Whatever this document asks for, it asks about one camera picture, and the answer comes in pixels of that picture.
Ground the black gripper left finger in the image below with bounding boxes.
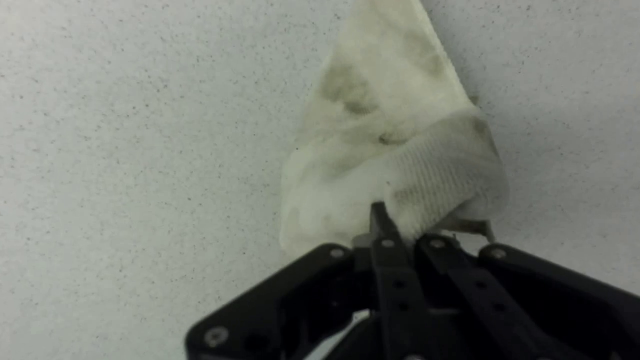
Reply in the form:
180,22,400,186
184,200,431,360

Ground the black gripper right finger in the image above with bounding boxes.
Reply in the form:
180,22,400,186
416,232,640,360

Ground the beige cloth towel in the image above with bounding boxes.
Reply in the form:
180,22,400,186
279,0,511,255

